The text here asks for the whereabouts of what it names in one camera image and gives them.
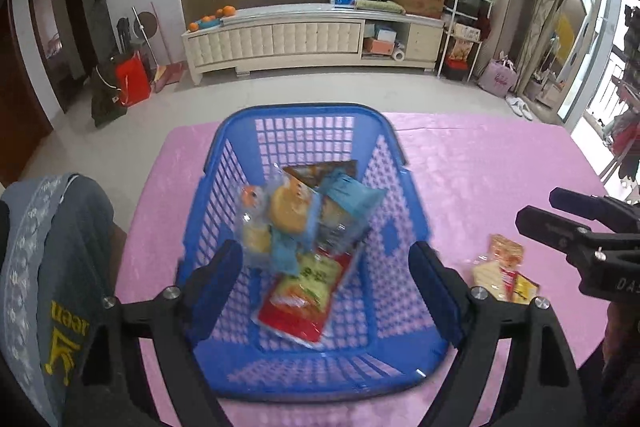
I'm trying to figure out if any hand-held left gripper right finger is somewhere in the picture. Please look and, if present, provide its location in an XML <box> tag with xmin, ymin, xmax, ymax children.
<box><xmin>409</xmin><ymin>242</ymin><xmax>586</xmax><ymax>427</ymax></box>

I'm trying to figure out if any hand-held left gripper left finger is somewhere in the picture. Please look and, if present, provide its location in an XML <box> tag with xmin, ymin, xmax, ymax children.
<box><xmin>62</xmin><ymin>240</ymin><xmax>243</xmax><ymax>427</ymax></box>

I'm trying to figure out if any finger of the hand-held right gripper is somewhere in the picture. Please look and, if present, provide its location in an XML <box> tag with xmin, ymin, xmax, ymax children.
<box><xmin>549</xmin><ymin>187</ymin><xmax>640</xmax><ymax>233</ymax></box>
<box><xmin>515</xmin><ymin>206</ymin><xmax>608</xmax><ymax>265</ymax></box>

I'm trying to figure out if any clear cracker packet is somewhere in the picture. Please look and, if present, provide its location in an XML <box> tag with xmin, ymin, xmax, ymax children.
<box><xmin>472</xmin><ymin>259</ymin><xmax>507</xmax><ymax>300</ymax></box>

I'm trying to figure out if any yellow snack packet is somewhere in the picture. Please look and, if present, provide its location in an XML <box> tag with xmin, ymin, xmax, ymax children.
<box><xmin>510</xmin><ymin>274</ymin><xmax>542</xmax><ymax>305</ymax></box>

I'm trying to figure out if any red green snack packet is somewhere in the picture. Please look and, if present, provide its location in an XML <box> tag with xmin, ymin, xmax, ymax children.
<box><xmin>256</xmin><ymin>249</ymin><xmax>358</xmax><ymax>348</ymax></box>

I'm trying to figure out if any dark purple snack packet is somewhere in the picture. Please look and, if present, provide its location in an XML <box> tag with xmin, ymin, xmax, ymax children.
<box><xmin>281</xmin><ymin>159</ymin><xmax>360</xmax><ymax>188</ymax></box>

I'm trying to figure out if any blue plastic basket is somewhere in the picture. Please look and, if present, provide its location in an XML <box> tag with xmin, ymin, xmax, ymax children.
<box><xmin>175</xmin><ymin>103</ymin><xmax>451</xmax><ymax>404</ymax></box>

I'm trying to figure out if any person's right forearm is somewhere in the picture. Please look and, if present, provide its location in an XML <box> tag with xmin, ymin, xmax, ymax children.
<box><xmin>600</xmin><ymin>297</ymin><xmax>640</xmax><ymax>388</ymax></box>

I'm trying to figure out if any pink tablecloth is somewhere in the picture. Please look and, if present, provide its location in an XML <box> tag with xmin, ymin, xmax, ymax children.
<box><xmin>114</xmin><ymin>111</ymin><xmax>621</xmax><ymax>427</ymax></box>

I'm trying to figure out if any pink bag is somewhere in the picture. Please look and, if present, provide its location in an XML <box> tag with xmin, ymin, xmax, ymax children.
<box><xmin>477</xmin><ymin>54</ymin><xmax>519</xmax><ymax>96</ymax></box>

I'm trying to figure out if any white shelf rack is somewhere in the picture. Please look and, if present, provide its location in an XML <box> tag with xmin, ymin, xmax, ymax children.
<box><xmin>434</xmin><ymin>0</ymin><xmax>497</xmax><ymax>82</ymax></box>

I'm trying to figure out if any pink dustpan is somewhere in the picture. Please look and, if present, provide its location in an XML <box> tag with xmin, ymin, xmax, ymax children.
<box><xmin>152</xmin><ymin>62</ymin><xmax>185</xmax><ymax>94</ymax></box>

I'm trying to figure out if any dark green bag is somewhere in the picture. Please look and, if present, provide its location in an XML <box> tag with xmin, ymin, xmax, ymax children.
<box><xmin>90</xmin><ymin>64</ymin><xmax>128</xmax><ymax>128</ymax></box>

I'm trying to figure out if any red bag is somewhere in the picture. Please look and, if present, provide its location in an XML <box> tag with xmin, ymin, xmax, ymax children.
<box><xmin>115</xmin><ymin>52</ymin><xmax>152</xmax><ymax>108</ymax></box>

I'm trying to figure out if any orange box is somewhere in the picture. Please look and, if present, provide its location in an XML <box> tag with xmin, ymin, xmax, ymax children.
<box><xmin>362</xmin><ymin>38</ymin><xmax>398</xmax><ymax>56</ymax></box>

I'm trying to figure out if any cream TV cabinet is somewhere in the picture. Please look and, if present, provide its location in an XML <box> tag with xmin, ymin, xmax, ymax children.
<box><xmin>181</xmin><ymin>1</ymin><xmax>446</xmax><ymax>85</ymax></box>

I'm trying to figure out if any brown wooden door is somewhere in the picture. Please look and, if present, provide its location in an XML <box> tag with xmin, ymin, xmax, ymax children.
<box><xmin>0</xmin><ymin>0</ymin><xmax>53</xmax><ymax>182</ymax></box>

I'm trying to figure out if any black upright appliance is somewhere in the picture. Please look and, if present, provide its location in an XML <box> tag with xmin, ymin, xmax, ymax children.
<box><xmin>116</xmin><ymin>18</ymin><xmax>133</xmax><ymax>58</ymax></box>

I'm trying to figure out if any green folded cloth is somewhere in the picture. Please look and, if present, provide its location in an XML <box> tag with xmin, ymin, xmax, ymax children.
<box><xmin>355</xmin><ymin>0</ymin><xmax>405</xmax><ymax>14</ymax></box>

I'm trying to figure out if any dark brown door frame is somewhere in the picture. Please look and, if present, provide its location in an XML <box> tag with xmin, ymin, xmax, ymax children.
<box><xmin>27</xmin><ymin>0</ymin><xmax>98</xmax><ymax>114</ymax></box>

